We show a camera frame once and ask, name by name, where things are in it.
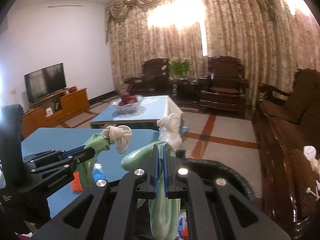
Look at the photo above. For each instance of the red ornament on cabinet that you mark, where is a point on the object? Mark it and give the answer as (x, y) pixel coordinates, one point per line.
(72, 89)

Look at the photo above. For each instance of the wooden sofa bench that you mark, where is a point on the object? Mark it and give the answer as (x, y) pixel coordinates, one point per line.
(284, 124)

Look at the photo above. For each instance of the green potted plant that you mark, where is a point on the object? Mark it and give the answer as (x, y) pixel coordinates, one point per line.
(178, 67)

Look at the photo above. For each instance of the black trash bag bin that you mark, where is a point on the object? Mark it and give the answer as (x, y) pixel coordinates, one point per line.
(209, 171)

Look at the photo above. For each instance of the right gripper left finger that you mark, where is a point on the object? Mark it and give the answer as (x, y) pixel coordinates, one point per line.
(108, 211)

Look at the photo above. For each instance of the green rubber glove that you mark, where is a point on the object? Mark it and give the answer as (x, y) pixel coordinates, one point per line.
(164, 212)
(121, 136)

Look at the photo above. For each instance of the red fruit in bowl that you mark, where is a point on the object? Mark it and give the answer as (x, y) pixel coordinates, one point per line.
(126, 99)

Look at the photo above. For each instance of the right dark wooden armchair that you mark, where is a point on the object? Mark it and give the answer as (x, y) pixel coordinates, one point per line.
(224, 86)

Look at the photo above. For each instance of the blue white cream tube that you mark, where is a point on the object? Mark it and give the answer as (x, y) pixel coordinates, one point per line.
(97, 172)

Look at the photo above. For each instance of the orange spiky mat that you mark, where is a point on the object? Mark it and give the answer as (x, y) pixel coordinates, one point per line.
(75, 184)

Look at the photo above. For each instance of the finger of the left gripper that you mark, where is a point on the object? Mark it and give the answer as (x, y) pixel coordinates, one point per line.
(45, 164)
(60, 154)

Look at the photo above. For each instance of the glass fruit bowl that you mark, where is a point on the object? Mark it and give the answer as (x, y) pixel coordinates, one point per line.
(131, 106)

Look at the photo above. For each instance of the dark wooden armchair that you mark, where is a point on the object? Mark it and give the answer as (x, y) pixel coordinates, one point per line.
(154, 80)
(224, 86)

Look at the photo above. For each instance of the white card on cabinet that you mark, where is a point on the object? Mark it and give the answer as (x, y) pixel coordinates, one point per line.
(49, 111)

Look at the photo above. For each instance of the left dark wooden armchair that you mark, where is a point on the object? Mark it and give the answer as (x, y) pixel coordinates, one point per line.
(154, 80)

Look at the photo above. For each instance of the wooden TV cabinet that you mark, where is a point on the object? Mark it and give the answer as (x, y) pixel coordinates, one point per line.
(65, 106)

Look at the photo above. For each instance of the flat screen television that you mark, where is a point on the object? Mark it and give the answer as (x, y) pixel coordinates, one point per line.
(45, 81)

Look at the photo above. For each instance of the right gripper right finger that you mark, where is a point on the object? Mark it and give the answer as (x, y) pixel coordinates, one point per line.
(216, 209)

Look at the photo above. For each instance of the coffee table blue cloth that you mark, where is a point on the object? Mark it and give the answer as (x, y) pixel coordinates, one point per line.
(143, 114)

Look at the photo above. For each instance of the beige patterned curtain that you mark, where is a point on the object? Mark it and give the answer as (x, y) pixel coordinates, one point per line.
(272, 38)

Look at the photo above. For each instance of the dark wooden side table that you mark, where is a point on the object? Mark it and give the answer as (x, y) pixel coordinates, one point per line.
(186, 92)

